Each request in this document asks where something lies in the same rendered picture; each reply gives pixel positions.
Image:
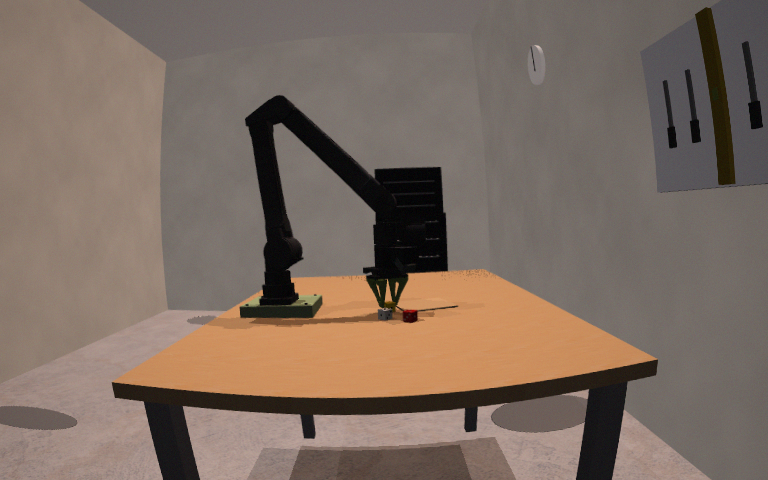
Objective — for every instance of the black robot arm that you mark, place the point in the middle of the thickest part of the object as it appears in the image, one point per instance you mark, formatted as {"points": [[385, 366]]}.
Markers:
{"points": [[283, 251]]}

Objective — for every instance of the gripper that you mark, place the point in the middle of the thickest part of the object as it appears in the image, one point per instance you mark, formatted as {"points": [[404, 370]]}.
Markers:
{"points": [[379, 277]]}

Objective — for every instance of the red die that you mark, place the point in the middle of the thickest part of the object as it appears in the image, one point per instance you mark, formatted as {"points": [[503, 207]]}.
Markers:
{"points": [[410, 316]]}

